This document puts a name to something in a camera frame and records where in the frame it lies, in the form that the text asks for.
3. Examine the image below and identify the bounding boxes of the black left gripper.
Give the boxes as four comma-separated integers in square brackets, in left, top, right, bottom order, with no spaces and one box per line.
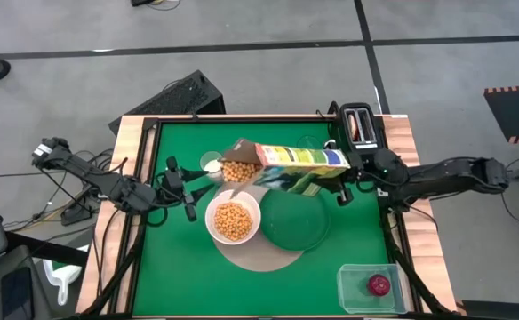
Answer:
[159,156,217,222]

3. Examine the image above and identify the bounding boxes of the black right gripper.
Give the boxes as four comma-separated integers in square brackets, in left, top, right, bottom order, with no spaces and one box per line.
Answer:
[319,153,374,206]

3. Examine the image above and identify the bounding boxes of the panda cereal box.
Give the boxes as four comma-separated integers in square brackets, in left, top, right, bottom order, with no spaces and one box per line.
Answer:
[218,137,352,197]

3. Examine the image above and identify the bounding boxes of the red apple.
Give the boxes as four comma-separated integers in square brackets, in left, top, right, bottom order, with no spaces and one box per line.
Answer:
[366,274,392,298]

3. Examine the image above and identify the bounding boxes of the glass of milk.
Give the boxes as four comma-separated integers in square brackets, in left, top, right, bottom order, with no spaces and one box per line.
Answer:
[199,150,225,183]

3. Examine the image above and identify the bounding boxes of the white bowl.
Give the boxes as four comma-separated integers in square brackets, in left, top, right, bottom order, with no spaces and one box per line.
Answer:
[204,188,262,246]

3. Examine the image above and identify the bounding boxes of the empty clear glass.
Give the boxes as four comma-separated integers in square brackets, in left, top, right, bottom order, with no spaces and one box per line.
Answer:
[296,134,323,152]

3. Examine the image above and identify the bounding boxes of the green plate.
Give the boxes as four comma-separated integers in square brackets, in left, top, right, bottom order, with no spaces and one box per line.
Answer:
[259,188,331,252]

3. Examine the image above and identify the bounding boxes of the orange cereal pieces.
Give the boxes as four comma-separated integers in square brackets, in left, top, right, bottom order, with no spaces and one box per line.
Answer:
[213,202,254,242]

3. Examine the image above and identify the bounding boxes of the black toaster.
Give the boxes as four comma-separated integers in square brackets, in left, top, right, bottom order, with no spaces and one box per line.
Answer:
[337,102,383,156]

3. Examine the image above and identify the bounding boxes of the black computer tower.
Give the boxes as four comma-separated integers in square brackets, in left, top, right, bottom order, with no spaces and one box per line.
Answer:
[108,69,227,134]

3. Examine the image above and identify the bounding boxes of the round beige placemat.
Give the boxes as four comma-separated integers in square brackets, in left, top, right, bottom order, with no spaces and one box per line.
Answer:
[212,177,305,273]

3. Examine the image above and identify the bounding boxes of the clear plastic container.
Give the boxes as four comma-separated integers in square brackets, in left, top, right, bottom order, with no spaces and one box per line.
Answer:
[337,263,410,315]

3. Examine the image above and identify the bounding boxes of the black floor stand foot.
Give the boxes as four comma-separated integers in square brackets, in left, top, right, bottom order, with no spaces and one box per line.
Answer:
[61,195,96,227]

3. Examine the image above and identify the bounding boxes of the black mat with striped edge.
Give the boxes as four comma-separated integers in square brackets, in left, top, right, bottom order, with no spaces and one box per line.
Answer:
[483,84,519,144]

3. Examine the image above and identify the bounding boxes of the black aluminium table frame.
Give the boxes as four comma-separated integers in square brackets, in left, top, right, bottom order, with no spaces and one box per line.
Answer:
[81,116,459,320]

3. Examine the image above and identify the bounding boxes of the black floor cable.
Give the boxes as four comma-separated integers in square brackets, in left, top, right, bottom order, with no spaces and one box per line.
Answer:
[130,0,181,11]

